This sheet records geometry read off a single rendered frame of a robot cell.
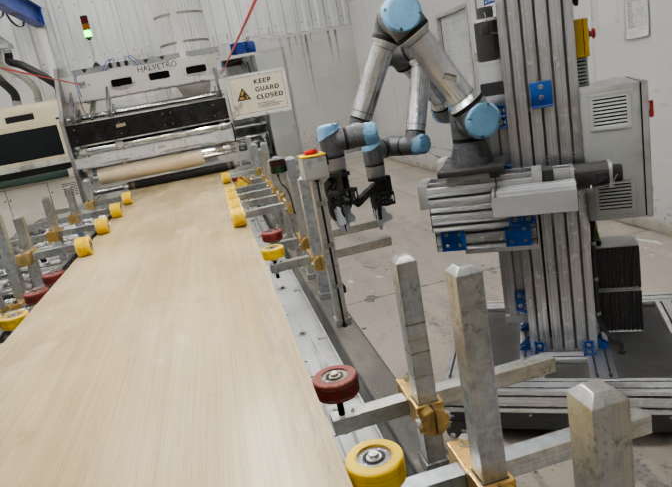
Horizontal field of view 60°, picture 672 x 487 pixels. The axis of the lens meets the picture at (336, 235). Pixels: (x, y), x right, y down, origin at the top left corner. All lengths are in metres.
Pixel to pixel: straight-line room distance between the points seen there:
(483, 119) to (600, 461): 1.50
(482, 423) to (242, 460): 0.35
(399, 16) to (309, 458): 1.37
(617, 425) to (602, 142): 1.75
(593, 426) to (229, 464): 0.54
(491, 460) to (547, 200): 1.27
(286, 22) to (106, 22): 3.09
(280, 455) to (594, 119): 1.67
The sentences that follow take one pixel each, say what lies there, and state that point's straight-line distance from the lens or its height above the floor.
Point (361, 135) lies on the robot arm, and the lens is 1.89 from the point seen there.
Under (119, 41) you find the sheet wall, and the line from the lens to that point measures 11.21.
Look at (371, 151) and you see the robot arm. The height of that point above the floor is 1.13.
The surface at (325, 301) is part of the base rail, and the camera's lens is 1.99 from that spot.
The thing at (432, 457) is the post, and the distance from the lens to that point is 1.12.
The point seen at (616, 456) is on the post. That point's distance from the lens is 0.56.
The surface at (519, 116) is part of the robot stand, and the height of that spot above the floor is 1.17.
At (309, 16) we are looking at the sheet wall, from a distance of 11.32.
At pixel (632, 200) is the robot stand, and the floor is 0.83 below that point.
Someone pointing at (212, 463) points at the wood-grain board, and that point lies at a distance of 0.92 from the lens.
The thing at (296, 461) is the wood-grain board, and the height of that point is 0.90.
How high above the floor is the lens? 1.39
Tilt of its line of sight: 14 degrees down
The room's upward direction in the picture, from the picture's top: 10 degrees counter-clockwise
